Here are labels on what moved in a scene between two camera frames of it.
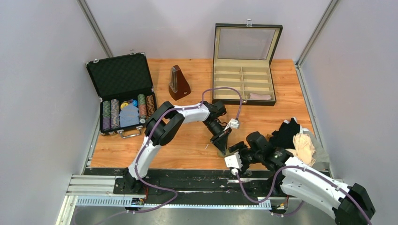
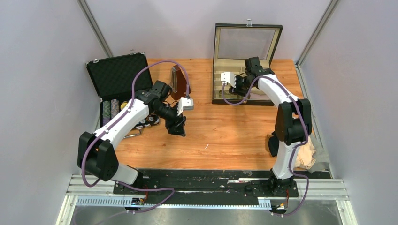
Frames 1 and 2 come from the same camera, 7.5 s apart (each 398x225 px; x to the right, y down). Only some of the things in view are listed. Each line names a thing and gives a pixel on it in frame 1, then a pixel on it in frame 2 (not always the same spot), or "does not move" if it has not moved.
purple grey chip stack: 115,114 does not move
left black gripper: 220,142 to 177,128
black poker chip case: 127,101 does not move
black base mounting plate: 202,186 does not move
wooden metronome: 179,87 does not move
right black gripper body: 248,157 to 242,86
